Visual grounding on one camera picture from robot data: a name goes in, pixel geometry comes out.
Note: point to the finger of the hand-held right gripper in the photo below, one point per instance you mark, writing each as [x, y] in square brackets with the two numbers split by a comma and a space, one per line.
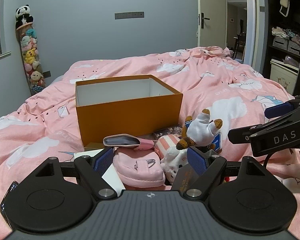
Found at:
[277, 110]
[272, 136]

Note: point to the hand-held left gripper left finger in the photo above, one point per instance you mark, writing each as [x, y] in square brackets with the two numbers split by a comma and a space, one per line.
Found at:
[103, 161]

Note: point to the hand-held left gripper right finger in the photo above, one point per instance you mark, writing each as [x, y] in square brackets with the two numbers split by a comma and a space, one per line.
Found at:
[197, 162]

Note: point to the pink striped white plush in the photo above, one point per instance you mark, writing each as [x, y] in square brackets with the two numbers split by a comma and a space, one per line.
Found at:
[171, 155]

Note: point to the brown bear plush white shirt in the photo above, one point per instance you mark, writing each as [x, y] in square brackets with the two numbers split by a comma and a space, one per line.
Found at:
[202, 130]

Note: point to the pink fabric pouch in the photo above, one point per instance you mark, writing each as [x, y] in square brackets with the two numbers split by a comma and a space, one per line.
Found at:
[137, 170]

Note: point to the pink wallet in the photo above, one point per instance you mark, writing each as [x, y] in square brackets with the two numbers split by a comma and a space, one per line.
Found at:
[145, 143]

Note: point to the orange cardboard box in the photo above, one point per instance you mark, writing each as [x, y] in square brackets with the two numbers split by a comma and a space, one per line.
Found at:
[130, 115]

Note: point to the white storage box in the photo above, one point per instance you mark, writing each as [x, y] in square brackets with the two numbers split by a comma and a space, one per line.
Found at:
[281, 76]

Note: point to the checked storage basket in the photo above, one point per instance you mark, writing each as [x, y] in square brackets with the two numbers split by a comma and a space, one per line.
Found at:
[294, 48]
[280, 43]

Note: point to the pink cloud print quilt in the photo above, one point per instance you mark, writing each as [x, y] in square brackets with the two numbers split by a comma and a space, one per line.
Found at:
[215, 80]

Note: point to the dark wooden chair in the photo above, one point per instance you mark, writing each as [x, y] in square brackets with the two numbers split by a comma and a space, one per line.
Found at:
[240, 43]

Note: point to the pile of clothes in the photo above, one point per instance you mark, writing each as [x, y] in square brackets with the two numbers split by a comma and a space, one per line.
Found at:
[287, 33]

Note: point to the dark wardrobe shelving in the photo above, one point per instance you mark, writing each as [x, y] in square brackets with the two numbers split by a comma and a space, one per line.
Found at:
[275, 17]

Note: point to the white hanging bag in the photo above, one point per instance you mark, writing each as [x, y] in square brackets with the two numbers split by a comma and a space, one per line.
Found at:
[284, 1]

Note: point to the tube of plush toys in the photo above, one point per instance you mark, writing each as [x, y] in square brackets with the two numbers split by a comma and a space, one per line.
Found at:
[32, 60]

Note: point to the white door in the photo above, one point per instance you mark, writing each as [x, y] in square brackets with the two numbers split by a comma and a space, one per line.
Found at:
[211, 5]

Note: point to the panda plush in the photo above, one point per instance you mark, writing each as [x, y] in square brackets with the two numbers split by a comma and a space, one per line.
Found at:
[24, 15]

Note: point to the grey wall switch panel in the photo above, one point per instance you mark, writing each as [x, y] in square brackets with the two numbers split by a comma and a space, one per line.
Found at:
[129, 15]

